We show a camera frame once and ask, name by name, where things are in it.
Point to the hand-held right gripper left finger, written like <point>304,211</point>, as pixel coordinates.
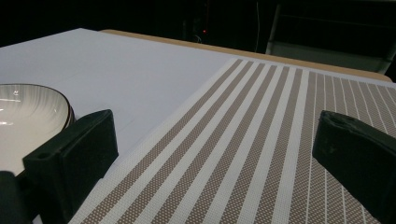
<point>74,155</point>

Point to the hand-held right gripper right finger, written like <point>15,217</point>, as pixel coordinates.
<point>358,161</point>

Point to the white dark-rimmed plate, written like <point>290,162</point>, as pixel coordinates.
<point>72,118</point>
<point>28,124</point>

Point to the white table cover sheet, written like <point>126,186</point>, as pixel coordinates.
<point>124,68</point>

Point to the striped woven placemat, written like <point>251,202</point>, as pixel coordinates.
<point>218,155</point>

